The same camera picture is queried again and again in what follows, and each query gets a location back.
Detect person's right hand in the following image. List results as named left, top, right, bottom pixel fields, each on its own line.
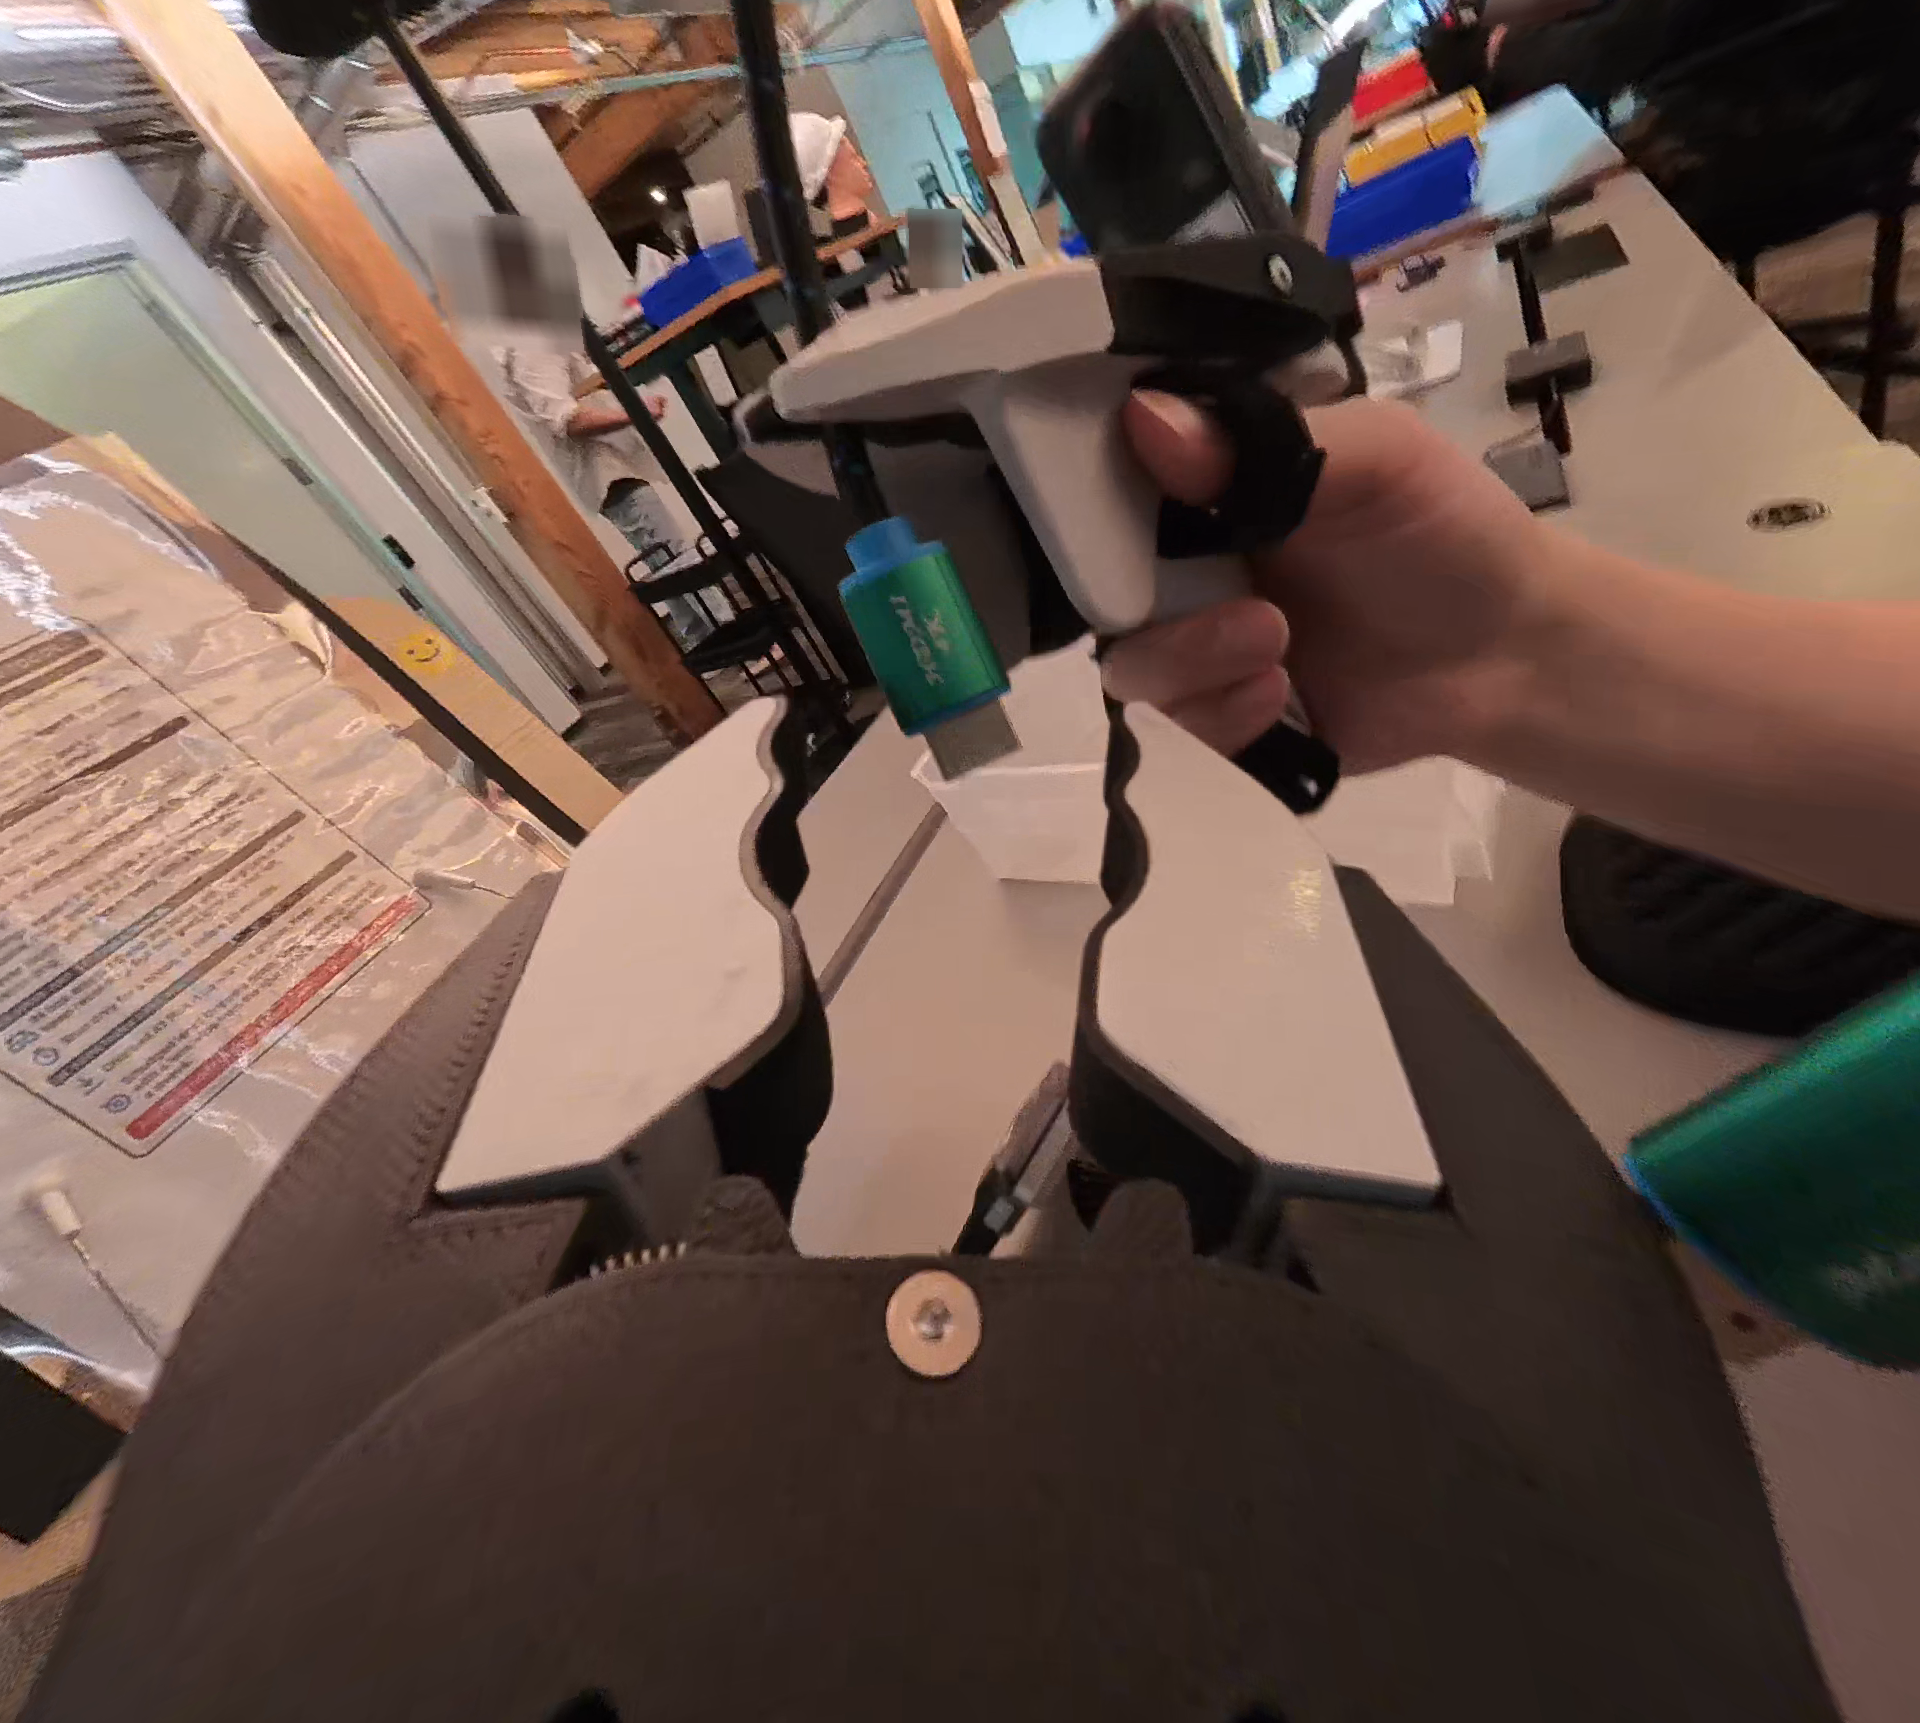
left=1099, top=388, right=1567, bottom=783

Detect braided hdmi cable green plugs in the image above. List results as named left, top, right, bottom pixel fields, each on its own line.
left=702, top=0, right=1920, bottom=1367

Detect black cushion pad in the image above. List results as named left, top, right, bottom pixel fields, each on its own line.
left=1560, top=815, right=1920, bottom=1037

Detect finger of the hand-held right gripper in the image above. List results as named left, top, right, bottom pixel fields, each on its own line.
left=837, top=262, right=1118, bottom=340
left=769, top=308, right=1128, bottom=423

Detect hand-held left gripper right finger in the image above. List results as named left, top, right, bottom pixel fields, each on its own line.
left=1064, top=699, right=1449, bottom=1215

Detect clear plastic organizer box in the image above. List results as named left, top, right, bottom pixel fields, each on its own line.
left=913, top=679, right=1495, bottom=915

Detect blue bin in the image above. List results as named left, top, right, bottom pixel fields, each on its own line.
left=637, top=238, right=757, bottom=330
left=1327, top=136, right=1485, bottom=258

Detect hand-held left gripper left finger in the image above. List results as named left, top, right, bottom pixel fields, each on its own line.
left=432, top=695, right=838, bottom=1229

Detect white framed glass door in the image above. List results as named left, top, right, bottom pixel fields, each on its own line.
left=0, top=238, right=588, bottom=735

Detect yellow bin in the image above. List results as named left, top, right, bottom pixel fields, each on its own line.
left=1342, top=88, right=1491, bottom=184

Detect white hard hat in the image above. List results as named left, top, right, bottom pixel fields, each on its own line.
left=787, top=110, right=877, bottom=218

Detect small black table stand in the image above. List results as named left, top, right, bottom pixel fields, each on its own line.
left=1497, top=212, right=1634, bottom=398
left=1483, top=380, right=1574, bottom=513

